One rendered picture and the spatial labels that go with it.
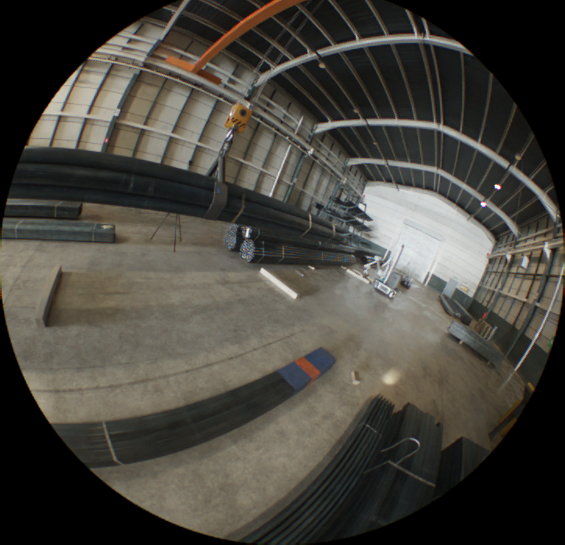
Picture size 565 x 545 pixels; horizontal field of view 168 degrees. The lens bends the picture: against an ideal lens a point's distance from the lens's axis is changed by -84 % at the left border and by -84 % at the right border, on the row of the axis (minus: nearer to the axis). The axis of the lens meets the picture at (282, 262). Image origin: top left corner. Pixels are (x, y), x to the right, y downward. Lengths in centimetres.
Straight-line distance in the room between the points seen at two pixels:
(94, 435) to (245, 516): 92
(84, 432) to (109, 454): 18
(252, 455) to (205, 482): 38
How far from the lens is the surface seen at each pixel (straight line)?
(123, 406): 158
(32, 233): 415
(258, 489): 146
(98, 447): 135
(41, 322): 222
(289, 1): 576
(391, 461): 147
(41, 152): 201
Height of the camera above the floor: 141
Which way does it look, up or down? 16 degrees down
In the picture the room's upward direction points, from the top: 22 degrees clockwise
